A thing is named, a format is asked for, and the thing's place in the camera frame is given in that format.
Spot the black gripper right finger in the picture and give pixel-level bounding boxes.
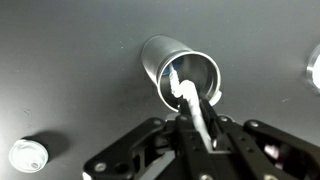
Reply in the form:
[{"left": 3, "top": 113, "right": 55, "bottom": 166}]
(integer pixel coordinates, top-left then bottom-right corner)
[{"left": 199, "top": 99, "right": 320, "bottom": 180}]

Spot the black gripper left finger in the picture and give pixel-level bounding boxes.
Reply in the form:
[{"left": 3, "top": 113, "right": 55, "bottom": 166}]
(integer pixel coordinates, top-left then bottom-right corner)
[{"left": 82, "top": 95, "right": 214, "bottom": 180}]

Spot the white twisted bottle brush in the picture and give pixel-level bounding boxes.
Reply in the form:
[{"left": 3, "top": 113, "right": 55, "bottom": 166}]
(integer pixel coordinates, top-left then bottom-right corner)
[{"left": 167, "top": 63, "right": 215, "bottom": 153}]

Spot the stainless steel tumbler jar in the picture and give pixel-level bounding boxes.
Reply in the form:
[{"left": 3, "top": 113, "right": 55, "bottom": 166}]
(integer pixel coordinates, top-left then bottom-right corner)
[{"left": 140, "top": 34, "right": 223, "bottom": 113}]

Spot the clear round jar lid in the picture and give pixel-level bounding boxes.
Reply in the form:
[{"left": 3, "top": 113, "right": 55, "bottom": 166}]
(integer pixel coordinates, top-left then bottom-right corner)
[{"left": 305, "top": 43, "right": 320, "bottom": 95}]

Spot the small clear plastic cap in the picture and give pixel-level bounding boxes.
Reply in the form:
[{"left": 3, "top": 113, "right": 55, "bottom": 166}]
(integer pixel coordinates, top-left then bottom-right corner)
[{"left": 8, "top": 137, "right": 50, "bottom": 174}]

